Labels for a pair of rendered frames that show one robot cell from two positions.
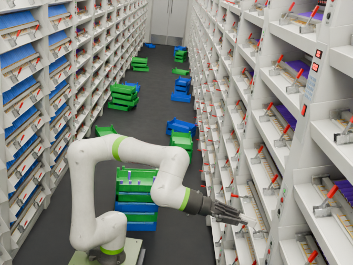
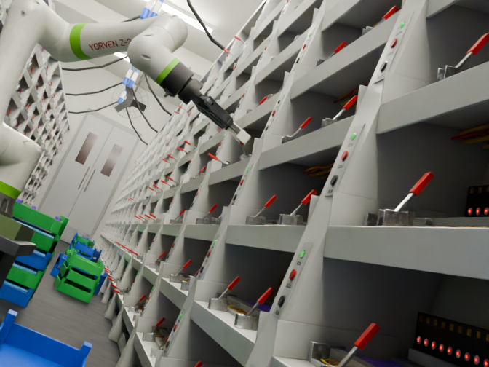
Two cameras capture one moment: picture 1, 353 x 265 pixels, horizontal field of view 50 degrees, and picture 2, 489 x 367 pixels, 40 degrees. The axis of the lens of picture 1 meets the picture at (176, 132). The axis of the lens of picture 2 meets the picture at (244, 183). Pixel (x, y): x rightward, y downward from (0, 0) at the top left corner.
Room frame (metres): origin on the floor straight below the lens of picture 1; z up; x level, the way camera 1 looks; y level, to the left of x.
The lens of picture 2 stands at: (-0.64, -0.11, 0.41)
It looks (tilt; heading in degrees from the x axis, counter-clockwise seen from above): 9 degrees up; 351
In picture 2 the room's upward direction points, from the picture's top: 25 degrees clockwise
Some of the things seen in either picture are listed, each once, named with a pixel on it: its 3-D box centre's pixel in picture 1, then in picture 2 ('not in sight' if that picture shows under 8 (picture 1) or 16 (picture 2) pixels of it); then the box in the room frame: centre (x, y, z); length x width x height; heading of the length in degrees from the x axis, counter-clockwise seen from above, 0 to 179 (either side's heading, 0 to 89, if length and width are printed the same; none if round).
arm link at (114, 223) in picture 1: (111, 232); (9, 162); (1.54, 0.26, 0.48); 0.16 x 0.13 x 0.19; 135
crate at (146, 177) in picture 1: (137, 179); (30, 211); (2.32, 0.23, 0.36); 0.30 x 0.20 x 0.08; 101
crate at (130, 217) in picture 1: (135, 208); (3, 263); (2.32, 0.23, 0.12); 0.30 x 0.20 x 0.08; 101
